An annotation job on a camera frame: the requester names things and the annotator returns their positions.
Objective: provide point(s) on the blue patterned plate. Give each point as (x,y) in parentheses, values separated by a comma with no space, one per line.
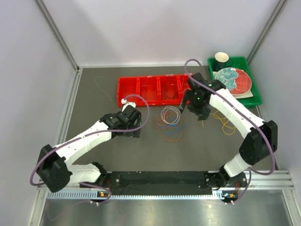
(228,77)

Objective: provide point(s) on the dark green paper cup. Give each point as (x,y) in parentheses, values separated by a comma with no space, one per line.
(221,60)

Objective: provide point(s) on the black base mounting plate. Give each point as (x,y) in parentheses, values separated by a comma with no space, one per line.
(162,182)

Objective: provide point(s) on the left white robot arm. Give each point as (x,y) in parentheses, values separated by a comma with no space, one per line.
(56,164)

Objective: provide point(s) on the slotted grey cable duct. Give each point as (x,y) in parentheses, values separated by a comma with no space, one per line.
(96,194)

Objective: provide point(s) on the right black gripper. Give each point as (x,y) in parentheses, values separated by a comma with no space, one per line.
(204,112)

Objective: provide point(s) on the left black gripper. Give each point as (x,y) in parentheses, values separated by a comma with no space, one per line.
(135,133)

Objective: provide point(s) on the red bin far left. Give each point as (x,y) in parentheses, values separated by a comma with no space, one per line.
(126,86)

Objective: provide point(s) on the red round plate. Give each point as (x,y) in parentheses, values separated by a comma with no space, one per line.
(243,83)

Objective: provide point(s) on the green plastic tray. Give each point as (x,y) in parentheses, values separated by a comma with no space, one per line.
(240,62)

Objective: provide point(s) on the white square board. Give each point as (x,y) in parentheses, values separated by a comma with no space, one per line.
(248,94)

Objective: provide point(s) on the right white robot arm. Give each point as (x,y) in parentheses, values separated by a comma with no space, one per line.
(260,137)

